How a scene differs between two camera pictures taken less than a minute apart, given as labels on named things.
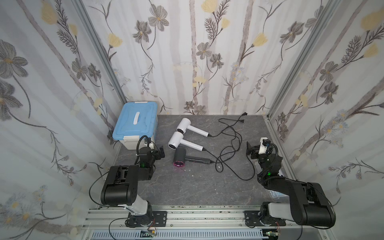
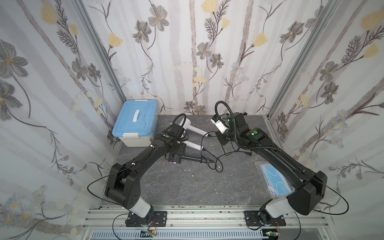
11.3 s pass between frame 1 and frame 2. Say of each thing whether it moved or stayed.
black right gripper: moved
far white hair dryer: stayed
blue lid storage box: stayed
